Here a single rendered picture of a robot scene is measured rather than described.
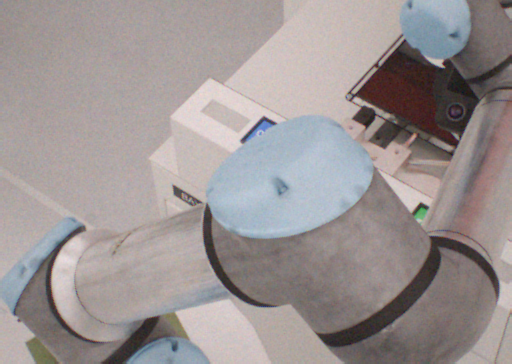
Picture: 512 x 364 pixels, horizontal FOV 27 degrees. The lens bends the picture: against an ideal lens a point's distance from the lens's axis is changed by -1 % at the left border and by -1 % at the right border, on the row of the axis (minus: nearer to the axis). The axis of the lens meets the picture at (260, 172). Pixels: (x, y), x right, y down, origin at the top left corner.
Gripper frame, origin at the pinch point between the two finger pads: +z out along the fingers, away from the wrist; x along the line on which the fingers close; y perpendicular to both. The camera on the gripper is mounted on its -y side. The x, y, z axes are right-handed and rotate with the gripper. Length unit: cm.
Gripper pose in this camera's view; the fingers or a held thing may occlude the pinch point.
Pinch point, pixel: (460, 137)
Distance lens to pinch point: 140.4
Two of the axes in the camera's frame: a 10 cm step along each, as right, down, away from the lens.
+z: 0.3, 6.1, 7.9
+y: 4.6, -7.1, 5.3
